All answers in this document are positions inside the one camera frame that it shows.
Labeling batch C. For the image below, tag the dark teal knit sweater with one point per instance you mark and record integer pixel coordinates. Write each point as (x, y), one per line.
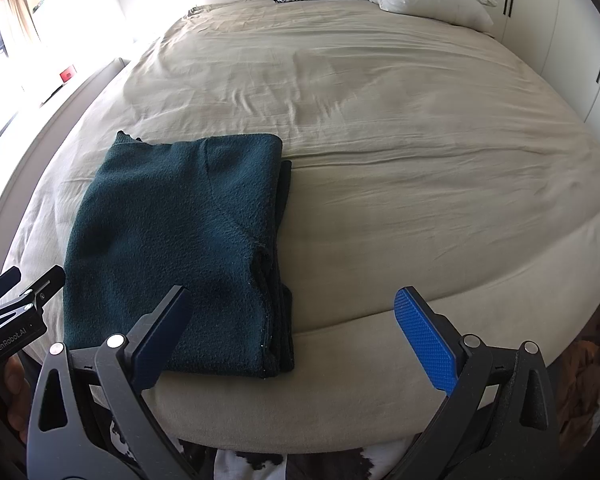
(180, 235)

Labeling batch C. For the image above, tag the beige curtain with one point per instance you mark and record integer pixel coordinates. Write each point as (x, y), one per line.
(20, 5)

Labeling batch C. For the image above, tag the person's left hand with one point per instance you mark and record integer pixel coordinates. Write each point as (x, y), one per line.
(16, 395)

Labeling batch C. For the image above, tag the bed with beige sheet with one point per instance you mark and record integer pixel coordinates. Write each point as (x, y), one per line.
(405, 135)

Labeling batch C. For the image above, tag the black and white patterned cloth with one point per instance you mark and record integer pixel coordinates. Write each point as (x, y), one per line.
(252, 465)

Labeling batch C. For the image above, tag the white wardrobe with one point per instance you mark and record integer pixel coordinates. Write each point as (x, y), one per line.
(555, 20)

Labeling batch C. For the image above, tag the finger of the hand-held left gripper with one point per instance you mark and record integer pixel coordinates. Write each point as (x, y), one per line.
(5, 280)
(42, 285)

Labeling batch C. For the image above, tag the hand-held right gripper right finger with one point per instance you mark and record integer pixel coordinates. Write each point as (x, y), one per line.
(422, 340)

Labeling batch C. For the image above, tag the small red box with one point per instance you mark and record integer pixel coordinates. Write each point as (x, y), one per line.
(68, 73)

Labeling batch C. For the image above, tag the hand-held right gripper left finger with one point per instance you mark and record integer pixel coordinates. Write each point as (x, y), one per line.
(165, 340)

